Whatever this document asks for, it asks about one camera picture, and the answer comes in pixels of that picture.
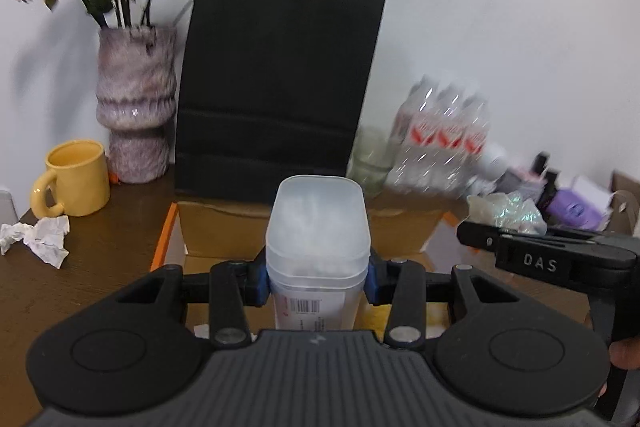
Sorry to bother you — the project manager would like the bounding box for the black upright item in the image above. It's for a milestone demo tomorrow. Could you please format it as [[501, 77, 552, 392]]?
[[532, 152, 559, 210]]

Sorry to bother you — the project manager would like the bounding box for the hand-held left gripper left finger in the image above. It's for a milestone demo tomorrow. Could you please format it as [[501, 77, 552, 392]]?
[[116, 249, 272, 349]]

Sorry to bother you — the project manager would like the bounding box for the clear plastic water bottle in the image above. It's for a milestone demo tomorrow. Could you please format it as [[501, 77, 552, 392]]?
[[425, 84, 467, 196], [390, 76, 437, 192], [452, 94, 492, 198]]

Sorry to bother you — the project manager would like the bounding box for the orange-edged cardboard box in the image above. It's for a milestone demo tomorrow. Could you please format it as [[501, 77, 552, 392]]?
[[150, 199, 468, 343]]

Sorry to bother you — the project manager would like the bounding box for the crinkled clear plastic wrap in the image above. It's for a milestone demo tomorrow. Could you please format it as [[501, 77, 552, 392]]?
[[467, 191, 548, 235]]

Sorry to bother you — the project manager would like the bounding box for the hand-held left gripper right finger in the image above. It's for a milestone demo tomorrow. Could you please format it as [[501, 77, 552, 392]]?
[[364, 251, 522, 349]]

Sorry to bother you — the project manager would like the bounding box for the mottled purple ceramic vase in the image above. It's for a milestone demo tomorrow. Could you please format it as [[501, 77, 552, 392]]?
[[96, 25, 178, 184]]

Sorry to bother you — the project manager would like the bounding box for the translucent plastic container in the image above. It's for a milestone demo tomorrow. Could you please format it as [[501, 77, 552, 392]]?
[[265, 175, 372, 332]]

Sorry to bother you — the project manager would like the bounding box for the yellow mug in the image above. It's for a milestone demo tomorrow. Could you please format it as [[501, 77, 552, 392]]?
[[30, 139, 111, 218]]

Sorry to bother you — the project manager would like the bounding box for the clear drinking glass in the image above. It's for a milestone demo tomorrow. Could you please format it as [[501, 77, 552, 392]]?
[[346, 127, 401, 198]]

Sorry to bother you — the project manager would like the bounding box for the purple packet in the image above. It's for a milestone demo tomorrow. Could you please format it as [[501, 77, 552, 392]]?
[[547, 189, 608, 230]]

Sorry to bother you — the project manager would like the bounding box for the black paper bag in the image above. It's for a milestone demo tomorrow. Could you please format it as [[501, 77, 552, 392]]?
[[174, 0, 388, 204]]

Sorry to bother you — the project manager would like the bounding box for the person's right hand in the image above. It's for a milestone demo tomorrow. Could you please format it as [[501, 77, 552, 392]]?
[[609, 338, 640, 372]]

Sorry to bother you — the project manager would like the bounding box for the crumpled white tissue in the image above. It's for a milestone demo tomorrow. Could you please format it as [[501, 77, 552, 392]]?
[[0, 215, 71, 269]]

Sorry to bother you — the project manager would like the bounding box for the plain brown carton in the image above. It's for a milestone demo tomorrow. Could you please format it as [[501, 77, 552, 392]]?
[[609, 171, 640, 238]]

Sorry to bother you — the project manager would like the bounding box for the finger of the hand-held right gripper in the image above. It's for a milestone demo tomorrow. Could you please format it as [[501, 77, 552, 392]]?
[[456, 221, 608, 254]]

